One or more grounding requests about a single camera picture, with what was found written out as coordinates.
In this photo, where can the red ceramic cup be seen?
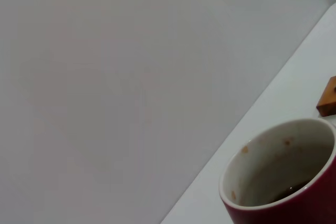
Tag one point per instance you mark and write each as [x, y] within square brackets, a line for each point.
[302, 208]

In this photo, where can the dark brown coffee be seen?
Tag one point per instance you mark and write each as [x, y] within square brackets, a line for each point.
[291, 191]

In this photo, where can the dark orange wooden block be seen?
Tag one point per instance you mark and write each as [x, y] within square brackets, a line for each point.
[328, 100]

